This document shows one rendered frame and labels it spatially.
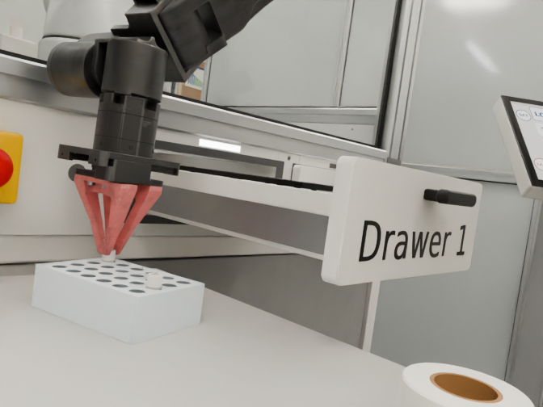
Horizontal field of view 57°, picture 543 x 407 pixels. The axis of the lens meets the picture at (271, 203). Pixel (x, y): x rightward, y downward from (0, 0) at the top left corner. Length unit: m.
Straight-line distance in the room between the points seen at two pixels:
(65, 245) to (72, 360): 0.29
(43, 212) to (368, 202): 0.37
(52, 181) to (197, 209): 0.17
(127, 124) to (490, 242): 1.90
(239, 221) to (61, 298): 0.19
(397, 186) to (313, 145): 0.45
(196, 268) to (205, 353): 0.38
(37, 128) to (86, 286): 0.23
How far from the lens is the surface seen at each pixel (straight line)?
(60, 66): 0.56
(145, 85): 0.49
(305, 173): 0.87
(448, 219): 0.59
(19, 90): 0.61
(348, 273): 0.44
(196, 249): 0.76
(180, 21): 0.53
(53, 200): 0.63
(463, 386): 0.33
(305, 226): 0.46
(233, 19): 0.56
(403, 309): 2.39
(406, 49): 1.18
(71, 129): 0.63
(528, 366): 1.58
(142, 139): 0.49
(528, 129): 1.43
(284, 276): 0.92
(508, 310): 2.23
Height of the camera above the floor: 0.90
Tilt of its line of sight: 3 degrees down
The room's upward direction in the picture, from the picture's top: 8 degrees clockwise
